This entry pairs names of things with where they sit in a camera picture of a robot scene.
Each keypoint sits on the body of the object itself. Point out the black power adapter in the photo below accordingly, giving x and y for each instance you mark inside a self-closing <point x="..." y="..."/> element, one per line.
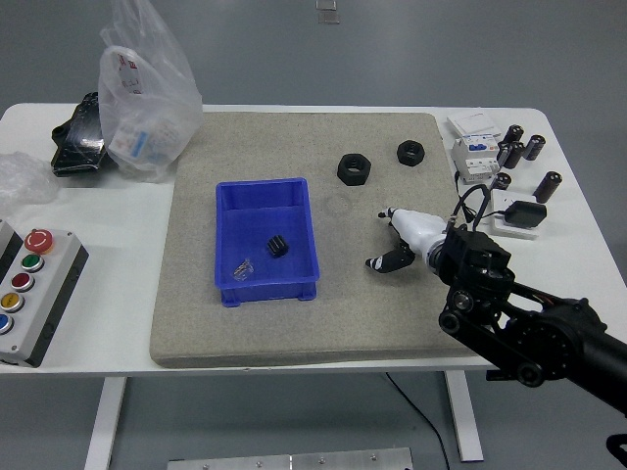
<point x="526" y="214"/>

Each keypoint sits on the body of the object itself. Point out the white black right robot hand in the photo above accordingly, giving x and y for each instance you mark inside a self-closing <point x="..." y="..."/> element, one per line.
<point x="416" y="227"/>

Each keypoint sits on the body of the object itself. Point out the small black gear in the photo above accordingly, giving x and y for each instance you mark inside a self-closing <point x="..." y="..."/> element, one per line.
<point x="277" y="247"/>

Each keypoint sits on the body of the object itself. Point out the clear floor marker plate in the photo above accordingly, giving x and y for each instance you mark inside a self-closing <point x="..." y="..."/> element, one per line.
<point x="329" y="18"/>
<point x="326" y="4"/>

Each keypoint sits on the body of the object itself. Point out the grey-brown mat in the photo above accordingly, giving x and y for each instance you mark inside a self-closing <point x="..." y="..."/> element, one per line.
<point x="294" y="333"/>

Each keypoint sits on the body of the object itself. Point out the black table control panel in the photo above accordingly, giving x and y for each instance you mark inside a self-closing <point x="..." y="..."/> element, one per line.
<point x="492" y="376"/>

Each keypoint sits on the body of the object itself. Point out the white blue carton box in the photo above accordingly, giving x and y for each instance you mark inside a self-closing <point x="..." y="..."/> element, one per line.
<point x="130" y="144"/>

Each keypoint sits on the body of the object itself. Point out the grey push-button control box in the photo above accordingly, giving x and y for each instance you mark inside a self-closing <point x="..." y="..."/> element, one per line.
<point x="49" y="274"/>

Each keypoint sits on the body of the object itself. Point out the small black hex nut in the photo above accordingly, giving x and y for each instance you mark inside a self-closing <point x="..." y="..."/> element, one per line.
<point x="404" y="157"/>

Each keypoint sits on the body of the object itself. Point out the blue plastic box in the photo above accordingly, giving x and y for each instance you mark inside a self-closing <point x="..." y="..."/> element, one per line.
<point x="255" y="230"/>

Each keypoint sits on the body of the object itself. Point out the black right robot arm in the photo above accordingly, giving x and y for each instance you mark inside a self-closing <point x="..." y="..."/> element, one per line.
<point x="490" y="274"/>

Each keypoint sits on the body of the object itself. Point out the black part in plastic wrap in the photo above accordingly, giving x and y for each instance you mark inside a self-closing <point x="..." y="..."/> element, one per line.
<point x="73" y="142"/>

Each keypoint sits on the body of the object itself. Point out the small clear bag of screws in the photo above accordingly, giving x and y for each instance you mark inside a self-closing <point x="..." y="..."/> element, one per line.
<point x="242" y="269"/>

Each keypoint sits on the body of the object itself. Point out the large black hex nut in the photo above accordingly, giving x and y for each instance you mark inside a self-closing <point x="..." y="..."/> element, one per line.
<point x="345" y="175"/>

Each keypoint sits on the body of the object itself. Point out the black cylindrical capacitor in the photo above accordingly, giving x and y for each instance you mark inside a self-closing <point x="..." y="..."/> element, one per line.
<point x="501" y="181"/>
<point x="514" y="134"/>
<point x="516" y="155"/>
<point x="503" y="153"/>
<point x="547" y="187"/>
<point x="536" y="148"/>

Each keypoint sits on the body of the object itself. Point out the silver metal plate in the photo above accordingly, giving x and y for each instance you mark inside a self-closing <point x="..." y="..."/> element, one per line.
<point x="289" y="461"/>

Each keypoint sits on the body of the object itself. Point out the white table leg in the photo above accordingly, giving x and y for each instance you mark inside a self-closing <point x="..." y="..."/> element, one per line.
<point x="105" y="421"/>
<point x="463" y="416"/>

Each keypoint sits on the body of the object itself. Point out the white circuit breaker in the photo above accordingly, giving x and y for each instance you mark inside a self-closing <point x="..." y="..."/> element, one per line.
<point x="472" y="161"/>

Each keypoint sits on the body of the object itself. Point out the crumpled clear plastic wrap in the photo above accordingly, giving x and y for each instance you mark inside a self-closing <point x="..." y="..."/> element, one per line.
<point x="22" y="181"/>

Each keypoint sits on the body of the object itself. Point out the white socket plate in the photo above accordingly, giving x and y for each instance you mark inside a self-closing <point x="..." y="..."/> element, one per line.
<point x="502" y="201"/>

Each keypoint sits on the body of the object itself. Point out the large clear plastic bag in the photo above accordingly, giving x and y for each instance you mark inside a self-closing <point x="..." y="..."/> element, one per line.
<point x="147" y="73"/>

